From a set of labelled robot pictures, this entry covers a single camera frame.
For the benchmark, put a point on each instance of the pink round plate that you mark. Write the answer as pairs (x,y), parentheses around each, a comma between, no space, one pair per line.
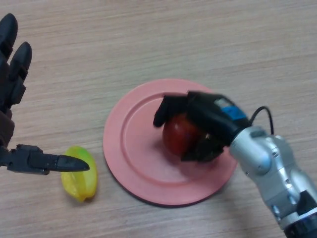
(138,148)

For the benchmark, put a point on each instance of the yellow starfruit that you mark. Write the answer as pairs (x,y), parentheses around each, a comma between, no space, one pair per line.
(81,184)

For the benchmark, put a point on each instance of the red apple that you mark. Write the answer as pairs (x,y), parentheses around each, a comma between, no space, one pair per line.
(179,136)

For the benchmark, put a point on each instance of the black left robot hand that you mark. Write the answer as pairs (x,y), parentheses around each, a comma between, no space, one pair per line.
(12,99)

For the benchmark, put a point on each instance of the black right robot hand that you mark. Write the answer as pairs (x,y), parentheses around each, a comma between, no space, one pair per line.
(210,119)

